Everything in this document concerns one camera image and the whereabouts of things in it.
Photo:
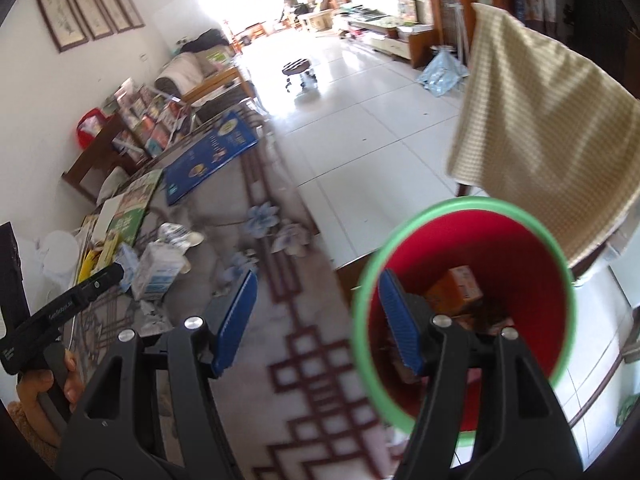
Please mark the yellow corn-shaped toy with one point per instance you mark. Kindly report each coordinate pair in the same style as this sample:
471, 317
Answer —
87, 266

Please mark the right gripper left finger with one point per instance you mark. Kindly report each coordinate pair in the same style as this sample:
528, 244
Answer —
115, 431

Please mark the white desk lamp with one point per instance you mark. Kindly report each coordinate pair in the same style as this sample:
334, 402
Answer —
58, 253

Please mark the beige checked cloth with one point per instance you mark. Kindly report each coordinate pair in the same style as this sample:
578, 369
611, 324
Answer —
545, 129

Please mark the orange box in bin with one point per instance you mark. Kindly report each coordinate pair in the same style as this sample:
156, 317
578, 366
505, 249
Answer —
454, 292

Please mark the white grey milk carton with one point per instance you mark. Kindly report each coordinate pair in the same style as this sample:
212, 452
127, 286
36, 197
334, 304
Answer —
157, 270

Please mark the crumpled silver foil wrapper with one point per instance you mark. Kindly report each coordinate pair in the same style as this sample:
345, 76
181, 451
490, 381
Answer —
179, 236

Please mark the green magazine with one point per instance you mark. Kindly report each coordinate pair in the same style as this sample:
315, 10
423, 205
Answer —
131, 210

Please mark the light blue plastic bag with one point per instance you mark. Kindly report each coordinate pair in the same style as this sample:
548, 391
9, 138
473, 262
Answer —
442, 74

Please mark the framed wall picture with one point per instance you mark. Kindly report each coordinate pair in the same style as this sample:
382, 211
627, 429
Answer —
131, 12
116, 15
63, 24
94, 18

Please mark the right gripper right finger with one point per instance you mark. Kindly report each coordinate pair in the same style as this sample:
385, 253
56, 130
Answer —
521, 433

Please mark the wooden chair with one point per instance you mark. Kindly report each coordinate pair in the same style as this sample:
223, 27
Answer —
116, 146

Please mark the blue book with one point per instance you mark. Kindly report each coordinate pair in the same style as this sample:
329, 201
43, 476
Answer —
220, 145

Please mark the red green trash bin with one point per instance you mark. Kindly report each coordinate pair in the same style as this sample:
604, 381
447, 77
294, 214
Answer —
514, 259

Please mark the person's hand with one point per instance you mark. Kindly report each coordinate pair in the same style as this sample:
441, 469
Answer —
28, 413

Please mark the yellow white tissue pack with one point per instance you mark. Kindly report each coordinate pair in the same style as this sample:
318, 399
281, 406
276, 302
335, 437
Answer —
109, 249

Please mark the round dark stool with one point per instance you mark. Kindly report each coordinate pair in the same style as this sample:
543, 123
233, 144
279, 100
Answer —
300, 68

